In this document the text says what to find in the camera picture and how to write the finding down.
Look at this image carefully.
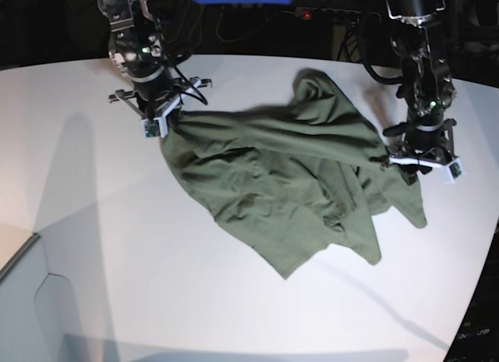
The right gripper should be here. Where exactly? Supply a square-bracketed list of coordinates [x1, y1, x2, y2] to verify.
[108, 71, 212, 138]

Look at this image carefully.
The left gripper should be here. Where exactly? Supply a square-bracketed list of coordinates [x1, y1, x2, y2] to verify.
[383, 119, 459, 186]

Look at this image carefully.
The green t-shirt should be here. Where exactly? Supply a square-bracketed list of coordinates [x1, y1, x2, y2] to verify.
[161, 69, 426, 278]

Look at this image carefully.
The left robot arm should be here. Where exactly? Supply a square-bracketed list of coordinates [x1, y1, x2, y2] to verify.
[359, 0, 464, 183]

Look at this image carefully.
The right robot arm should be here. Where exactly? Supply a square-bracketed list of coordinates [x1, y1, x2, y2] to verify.
[97, 0, 212, 138]

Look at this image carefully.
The black power strip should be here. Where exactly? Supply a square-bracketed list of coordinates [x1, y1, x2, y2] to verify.
[283, 7, 363, 25]

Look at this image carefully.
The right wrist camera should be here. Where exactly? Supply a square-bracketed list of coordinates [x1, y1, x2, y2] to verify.
[141, 119, 161, 138]

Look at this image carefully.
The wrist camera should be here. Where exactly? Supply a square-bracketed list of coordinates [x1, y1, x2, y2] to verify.
[446, 158, 464, 183]
[141, 119, 161, 138]

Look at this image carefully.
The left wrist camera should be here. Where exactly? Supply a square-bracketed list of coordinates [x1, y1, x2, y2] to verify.
[446, 158, 464, 183]

